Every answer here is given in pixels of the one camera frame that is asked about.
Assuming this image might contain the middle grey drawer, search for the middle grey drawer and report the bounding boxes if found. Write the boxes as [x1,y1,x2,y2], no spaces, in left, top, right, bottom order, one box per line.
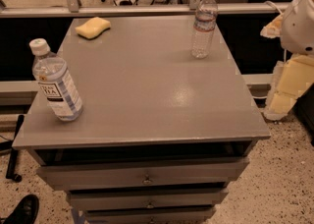
[68,188,228,210]

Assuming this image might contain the bottom grey drawer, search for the bottom grey drawer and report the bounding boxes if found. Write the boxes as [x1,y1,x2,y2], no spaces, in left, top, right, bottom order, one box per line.
[85,206,216,224]

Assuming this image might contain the yellow foam blocks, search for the yellow foam blocks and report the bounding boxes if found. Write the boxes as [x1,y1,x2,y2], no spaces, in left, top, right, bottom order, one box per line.
[264,54,314,121]

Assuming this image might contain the grey drawer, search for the grey drawer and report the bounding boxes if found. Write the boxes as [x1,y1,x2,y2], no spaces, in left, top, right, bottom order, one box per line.
[68,188,228,210]
[37,157,249,191]
[85,206,216,224]

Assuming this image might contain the top grey drawer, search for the top grey drawer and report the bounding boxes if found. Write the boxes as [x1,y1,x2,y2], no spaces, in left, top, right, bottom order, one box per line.
[37,157,249,191]

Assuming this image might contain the labelled tea bottle white cap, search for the labelled tea bottle white cap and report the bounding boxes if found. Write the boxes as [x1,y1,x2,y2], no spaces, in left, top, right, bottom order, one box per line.
[29,38,82,121]

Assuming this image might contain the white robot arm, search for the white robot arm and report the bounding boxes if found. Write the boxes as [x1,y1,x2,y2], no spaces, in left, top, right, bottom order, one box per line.
[281,0,314,55]

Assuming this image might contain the black shoe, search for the black shoe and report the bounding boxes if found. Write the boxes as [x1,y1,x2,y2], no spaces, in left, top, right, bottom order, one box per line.
[1,195,39,224]

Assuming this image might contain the black bar on floor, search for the black bar on floor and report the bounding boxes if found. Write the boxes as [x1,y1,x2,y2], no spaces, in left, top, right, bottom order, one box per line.
[6,115,24,183]

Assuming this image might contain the clear plastic water bottle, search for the clear plastic water bottle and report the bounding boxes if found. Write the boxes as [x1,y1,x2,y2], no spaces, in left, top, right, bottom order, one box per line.
[191,0,218,59]

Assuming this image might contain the grey drawer cabinet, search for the grey drawer cabinet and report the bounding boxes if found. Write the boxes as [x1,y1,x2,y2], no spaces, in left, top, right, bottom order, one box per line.
[12,15,272,224]

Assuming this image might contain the yellow sponge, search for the yellow sponge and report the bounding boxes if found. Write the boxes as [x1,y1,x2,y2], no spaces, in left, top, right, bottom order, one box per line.
[76,17,111,39]

